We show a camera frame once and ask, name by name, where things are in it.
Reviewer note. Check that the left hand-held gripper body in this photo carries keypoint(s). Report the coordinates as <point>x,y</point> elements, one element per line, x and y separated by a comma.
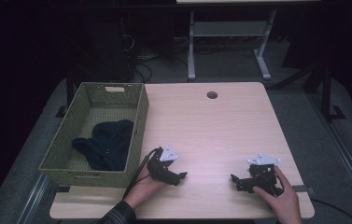
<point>156,166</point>

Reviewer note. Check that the white metal desk frame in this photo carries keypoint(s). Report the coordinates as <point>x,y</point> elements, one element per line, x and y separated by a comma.
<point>226,29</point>

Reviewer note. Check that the green woven basket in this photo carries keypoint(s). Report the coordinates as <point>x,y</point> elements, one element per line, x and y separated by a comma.
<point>71,124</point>

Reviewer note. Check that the round table grommet hole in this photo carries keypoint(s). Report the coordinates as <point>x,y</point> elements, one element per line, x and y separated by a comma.
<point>212,95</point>

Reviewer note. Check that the grey tape strip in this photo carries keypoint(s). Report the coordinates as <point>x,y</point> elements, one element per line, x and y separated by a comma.
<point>302,188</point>

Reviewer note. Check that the black stand leg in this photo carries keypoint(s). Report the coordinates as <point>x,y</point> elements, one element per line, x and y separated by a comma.
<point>67,93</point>
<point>327,93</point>

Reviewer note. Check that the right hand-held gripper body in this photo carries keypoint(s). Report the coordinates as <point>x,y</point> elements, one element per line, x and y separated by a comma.
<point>262,174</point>

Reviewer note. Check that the person's right hand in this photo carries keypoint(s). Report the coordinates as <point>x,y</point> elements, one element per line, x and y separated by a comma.
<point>284,202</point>

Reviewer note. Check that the person's left hand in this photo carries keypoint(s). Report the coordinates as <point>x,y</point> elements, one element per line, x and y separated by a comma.
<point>144,188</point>

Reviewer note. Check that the black computer tower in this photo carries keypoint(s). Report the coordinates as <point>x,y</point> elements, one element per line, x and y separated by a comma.
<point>102,53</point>

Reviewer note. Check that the metal floor rail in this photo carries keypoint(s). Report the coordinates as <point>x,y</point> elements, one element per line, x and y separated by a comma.
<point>344,155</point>
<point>35,199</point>

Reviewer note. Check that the dark cloth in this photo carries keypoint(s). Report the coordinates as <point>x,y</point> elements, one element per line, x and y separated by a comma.
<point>108,146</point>

